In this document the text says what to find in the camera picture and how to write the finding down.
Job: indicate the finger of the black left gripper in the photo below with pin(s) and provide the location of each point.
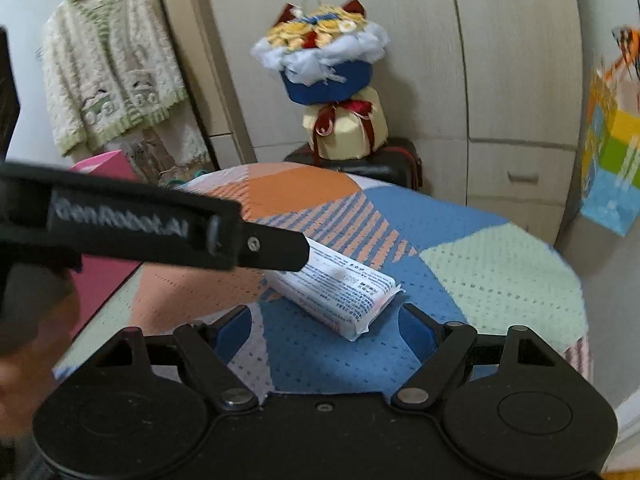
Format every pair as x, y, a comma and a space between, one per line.
270, 248

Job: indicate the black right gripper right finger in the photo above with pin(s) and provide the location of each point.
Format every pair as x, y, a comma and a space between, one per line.
442, 350

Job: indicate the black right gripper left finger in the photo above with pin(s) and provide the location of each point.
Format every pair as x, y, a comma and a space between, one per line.
206, 350

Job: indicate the person's left hand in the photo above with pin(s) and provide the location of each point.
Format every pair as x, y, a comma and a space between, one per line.
27, 373

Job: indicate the pink cardboard storage box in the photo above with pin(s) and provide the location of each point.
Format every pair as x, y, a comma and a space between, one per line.
101, 274

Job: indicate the colourful patchwork table cloth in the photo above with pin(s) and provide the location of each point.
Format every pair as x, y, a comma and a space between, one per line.
453, 262

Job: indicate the cream gift box red ribbon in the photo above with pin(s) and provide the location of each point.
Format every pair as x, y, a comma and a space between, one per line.
346, 130

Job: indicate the cream green knitted cardigan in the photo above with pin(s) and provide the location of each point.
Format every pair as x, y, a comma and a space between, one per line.
108, 67

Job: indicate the yellow flower bouquet blue wrap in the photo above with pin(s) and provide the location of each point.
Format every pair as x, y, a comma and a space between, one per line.
323, 56

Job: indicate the colourful paper gift bag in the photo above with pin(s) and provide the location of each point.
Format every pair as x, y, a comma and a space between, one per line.
610, 158

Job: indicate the beige wardrobe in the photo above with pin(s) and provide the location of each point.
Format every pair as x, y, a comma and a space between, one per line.
489, 92

